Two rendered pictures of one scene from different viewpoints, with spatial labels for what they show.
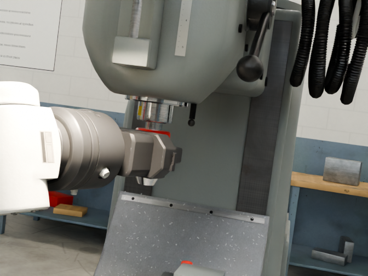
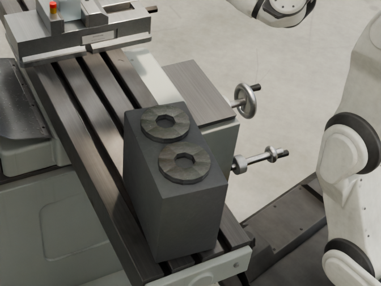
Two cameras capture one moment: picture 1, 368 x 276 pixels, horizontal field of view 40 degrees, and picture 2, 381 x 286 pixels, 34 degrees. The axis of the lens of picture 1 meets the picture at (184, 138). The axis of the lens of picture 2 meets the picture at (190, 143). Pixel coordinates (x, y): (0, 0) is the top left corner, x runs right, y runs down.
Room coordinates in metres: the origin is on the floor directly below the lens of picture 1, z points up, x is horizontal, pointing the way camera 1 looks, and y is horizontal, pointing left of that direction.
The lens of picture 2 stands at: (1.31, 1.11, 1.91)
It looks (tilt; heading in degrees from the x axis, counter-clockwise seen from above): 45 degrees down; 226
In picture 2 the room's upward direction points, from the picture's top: 8 degrees clockwise
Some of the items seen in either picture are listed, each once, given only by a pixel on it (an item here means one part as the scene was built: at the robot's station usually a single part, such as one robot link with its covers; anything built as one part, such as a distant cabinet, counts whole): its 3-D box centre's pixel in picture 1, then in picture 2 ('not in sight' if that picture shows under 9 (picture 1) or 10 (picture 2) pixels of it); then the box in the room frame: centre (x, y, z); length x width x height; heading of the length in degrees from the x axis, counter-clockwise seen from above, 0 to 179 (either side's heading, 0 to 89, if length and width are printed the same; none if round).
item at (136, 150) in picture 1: (104, 152); not in sight; (0.60, 0.09, 1.24); 0.13 x 0.12 x 0.10; 58
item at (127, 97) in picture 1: (156, 100); not in sight; (0.68, 0.04, 1.31); 0.09 x 0.09 x 0.01
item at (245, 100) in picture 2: not in sight; (235, 103); (0.19, 0.15, 0.65); 0.16 x 0.12 x 0.12; 168
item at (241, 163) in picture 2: not in sight; (259, 157); (0.19, 0.29, 0.53); 0.22 x 0.06 x 0.06; 168
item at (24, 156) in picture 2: not in sight; (81, 102); (0.68, 0.04, 0.81); 0.50 x 0.35 x 0.12; 168
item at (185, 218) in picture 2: not in sight; (170, 177); (0.79, 0.54, 1.05); 0.22 x 0.12 x 0.20; 72
